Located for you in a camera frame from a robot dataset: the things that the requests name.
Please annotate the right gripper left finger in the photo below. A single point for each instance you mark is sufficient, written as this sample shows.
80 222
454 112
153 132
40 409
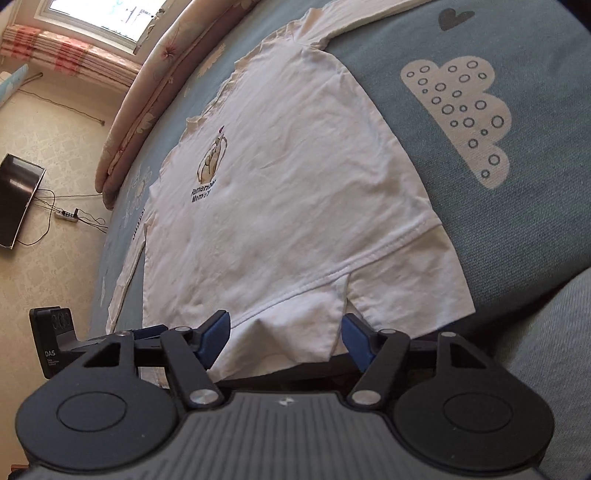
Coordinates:
112 407

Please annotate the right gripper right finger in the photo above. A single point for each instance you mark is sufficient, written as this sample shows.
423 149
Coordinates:
448 403

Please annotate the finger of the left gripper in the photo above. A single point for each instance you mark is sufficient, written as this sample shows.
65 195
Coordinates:
147 340

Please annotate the white long sleeve shirt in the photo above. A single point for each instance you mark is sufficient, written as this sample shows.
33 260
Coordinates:
288 203

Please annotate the white power strip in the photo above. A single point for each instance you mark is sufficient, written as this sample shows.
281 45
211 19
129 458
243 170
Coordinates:
66 215

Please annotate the white air conditioner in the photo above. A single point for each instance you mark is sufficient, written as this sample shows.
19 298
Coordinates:
11 82

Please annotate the pink curtain left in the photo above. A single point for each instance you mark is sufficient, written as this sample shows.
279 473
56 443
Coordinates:
68 56

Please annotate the pink floral folded quilt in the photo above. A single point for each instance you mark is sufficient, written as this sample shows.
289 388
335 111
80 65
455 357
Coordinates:
188 41

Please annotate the blue floral bed sheet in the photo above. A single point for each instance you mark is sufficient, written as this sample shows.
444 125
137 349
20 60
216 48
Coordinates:
525 245

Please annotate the window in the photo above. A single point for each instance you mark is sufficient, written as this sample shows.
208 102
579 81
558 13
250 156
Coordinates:
128 24

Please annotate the black wall television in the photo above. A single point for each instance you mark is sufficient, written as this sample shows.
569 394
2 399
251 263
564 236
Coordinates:
19 181

